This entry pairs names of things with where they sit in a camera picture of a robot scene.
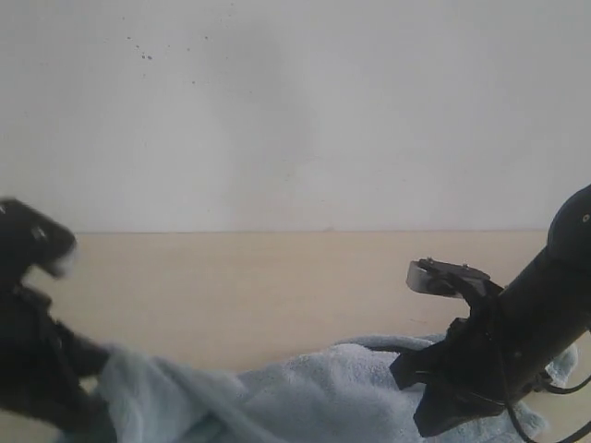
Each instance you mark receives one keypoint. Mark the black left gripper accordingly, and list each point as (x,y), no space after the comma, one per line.
(42,364)

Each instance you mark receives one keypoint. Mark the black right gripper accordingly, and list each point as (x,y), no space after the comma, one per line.
(465,375)

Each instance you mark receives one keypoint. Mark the light blue fluffy towel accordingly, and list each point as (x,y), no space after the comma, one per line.
(344,393)

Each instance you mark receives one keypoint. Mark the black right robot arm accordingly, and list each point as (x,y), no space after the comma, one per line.
(554,290)

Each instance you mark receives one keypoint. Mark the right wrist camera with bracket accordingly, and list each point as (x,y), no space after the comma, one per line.
(430,276)

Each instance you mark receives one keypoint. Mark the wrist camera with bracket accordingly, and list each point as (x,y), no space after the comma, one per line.
(29,239)
(430,276)

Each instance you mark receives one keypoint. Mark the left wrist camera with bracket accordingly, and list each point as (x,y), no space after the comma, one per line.
(29,239)

